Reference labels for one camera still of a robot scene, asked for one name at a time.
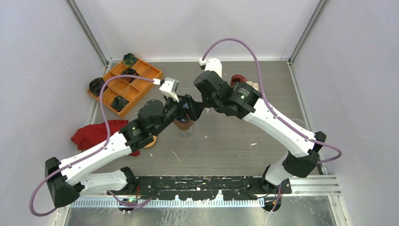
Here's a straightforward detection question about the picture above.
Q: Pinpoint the orange wooden compartment tray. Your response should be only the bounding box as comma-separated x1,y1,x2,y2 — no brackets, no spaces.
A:
87,59,163,118

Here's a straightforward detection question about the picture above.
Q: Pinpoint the red and black carafe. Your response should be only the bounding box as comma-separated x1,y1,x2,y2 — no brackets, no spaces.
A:
230,74,247,87

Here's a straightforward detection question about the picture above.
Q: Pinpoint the light wooden ring holder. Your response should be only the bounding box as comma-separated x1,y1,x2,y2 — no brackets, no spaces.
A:
144,136,157,149

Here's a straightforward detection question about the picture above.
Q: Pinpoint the red cloth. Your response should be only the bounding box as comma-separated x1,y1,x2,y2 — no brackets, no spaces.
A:
71,120,128,151

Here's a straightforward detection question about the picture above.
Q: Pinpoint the dark patterned rolled cloth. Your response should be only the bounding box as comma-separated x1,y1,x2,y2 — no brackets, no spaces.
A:
122,53,138,67

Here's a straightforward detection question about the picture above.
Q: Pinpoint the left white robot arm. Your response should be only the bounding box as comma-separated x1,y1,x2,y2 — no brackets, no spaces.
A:
45,95,204,208

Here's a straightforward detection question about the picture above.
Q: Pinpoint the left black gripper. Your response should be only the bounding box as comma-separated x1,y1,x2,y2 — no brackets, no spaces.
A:
153,93,204,136

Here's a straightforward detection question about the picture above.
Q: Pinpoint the purple cable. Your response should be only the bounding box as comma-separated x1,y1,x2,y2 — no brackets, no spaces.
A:
29,74,161,218
201,38,343,216

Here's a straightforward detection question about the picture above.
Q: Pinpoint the black rolled cloth in tray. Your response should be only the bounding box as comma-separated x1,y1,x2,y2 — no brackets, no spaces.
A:
120,68,139,83

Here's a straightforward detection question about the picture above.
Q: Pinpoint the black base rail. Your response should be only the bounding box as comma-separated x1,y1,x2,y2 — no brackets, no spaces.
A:
112,176,277,201

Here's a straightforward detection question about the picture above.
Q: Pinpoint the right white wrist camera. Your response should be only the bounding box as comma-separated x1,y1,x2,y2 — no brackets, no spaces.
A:
198,57,223,78

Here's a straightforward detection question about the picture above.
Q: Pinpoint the glass beaker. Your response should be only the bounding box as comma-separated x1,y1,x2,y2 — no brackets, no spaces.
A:
178,128,195,138

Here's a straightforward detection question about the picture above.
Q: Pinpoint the dark wooden dripper stand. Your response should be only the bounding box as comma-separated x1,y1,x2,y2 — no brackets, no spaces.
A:
174,120,195,131

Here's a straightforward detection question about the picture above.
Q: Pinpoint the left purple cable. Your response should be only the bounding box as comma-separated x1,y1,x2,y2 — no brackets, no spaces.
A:
29,74,161,218

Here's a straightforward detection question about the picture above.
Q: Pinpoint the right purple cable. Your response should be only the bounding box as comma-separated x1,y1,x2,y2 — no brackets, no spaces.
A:
201,38,343,216

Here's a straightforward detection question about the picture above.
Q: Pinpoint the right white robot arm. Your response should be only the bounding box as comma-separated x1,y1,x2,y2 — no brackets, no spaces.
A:
193,71,327,194

